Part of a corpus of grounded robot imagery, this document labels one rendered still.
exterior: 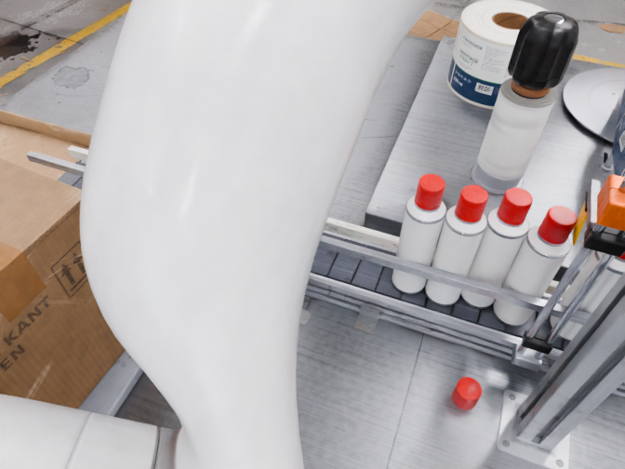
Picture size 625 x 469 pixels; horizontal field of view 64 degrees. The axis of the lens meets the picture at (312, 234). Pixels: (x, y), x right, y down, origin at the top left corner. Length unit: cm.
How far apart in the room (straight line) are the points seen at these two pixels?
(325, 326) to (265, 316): 60
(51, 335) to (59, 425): 39
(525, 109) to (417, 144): 25
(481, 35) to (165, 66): 96
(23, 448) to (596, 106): 116
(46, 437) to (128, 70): 16
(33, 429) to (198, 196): 14
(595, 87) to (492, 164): 44
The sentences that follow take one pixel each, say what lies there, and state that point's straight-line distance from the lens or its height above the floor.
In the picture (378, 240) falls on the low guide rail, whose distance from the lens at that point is 79.
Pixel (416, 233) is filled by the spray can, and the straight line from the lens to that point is 67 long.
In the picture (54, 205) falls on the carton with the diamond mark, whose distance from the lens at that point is 61.
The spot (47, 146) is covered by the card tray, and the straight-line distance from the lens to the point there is 121.
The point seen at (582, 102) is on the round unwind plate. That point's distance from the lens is 124.
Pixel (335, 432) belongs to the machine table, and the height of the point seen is 83.
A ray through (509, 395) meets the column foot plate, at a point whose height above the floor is 83.
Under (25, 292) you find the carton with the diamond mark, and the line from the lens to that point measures 60.
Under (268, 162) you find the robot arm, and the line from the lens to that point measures 17.
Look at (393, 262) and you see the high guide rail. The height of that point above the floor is 96.
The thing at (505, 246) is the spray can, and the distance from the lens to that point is 67.
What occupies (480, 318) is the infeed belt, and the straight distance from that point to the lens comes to 77.
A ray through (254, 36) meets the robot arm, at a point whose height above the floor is 143.
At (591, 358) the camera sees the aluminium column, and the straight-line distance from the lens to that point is 57.
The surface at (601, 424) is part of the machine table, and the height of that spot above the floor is 83.
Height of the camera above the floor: 150
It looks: 49 degrees down
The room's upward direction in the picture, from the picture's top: straight up
